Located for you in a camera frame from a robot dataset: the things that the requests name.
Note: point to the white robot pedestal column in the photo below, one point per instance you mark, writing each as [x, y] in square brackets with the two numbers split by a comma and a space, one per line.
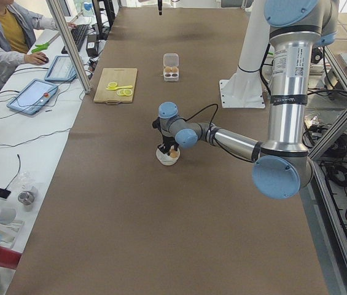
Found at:
[244, 88]

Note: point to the person hand on mouse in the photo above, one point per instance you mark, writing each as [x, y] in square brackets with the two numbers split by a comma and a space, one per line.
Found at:
[36, 58]

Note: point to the near teach pendant tablet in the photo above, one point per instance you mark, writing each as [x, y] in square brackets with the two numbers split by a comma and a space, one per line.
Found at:
[33, 97]

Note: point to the far teach pendant tablet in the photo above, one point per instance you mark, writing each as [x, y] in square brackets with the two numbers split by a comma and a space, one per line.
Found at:
[61, 70]

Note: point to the grey cup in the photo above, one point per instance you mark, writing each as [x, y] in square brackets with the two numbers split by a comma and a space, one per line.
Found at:
[7, 215]

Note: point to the black power adapter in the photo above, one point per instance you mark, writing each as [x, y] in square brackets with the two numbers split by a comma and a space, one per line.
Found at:
[92, 47]

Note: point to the small black pad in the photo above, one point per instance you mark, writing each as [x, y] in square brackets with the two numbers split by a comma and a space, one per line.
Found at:
[4, 193]

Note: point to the teach pendant tablet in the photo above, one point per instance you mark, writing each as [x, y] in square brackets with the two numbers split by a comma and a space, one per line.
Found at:
[61, 70]
[33, 97]

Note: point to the brown egg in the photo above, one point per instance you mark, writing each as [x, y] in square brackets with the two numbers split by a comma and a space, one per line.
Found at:
[173, 153]

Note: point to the small steel cup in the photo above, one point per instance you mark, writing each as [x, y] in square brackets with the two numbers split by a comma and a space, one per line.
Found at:
[27, 198]

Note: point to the green handled tool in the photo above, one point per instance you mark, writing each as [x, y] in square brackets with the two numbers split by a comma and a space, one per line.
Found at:
[40, 47]

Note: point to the white bowl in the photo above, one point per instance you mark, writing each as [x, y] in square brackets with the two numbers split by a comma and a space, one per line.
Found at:
[165, 159]

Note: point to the aluminium frame post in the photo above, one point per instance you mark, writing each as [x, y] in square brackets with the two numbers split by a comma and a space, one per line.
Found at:
[61, 23]

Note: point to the clear plastic egg box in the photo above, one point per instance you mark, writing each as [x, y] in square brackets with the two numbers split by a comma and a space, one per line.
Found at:
[171, 67]

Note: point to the black keyboard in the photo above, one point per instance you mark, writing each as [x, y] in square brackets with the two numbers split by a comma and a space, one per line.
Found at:
[79, 33]

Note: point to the yellow lemon slice right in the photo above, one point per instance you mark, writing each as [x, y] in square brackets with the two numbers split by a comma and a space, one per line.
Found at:
[124, 92]

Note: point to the seated person grey jacket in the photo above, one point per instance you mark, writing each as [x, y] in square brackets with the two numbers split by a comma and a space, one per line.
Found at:
[17, 25]

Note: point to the wooden cutting board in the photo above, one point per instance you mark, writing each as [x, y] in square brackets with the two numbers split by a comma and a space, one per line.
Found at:
[125, 77]

